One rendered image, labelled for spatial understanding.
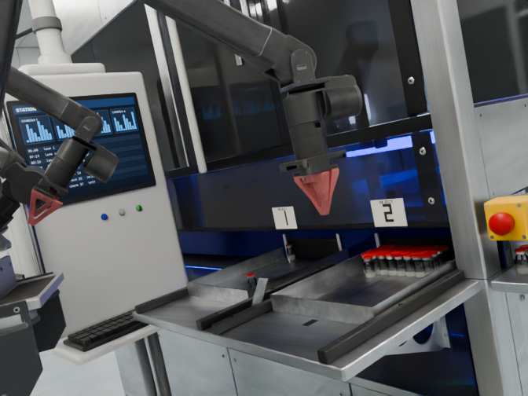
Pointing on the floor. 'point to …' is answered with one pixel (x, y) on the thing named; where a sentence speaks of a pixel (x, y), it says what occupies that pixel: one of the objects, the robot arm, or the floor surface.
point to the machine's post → (466, 192)
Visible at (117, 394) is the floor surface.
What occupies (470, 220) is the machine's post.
